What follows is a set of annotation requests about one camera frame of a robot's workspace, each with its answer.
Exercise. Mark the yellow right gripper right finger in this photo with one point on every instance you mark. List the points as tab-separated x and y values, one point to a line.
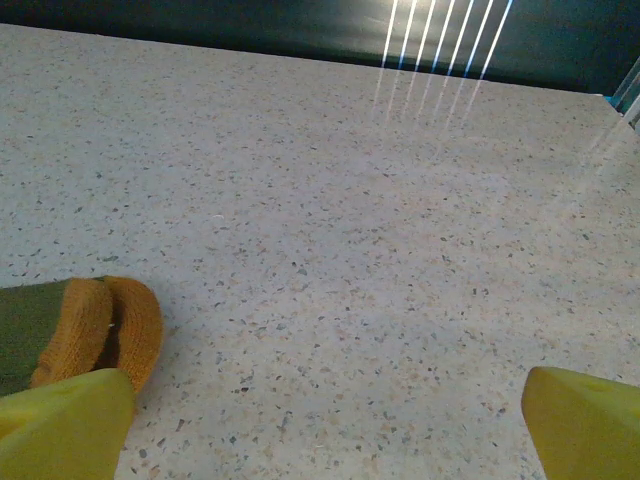
590	435

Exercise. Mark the aluminium frame post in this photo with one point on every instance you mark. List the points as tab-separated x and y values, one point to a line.
629	97

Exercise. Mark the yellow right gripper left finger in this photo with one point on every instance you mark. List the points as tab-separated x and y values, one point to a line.
60	430

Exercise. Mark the green sock with orange toe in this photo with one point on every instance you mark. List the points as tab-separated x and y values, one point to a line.
30	330
142	330

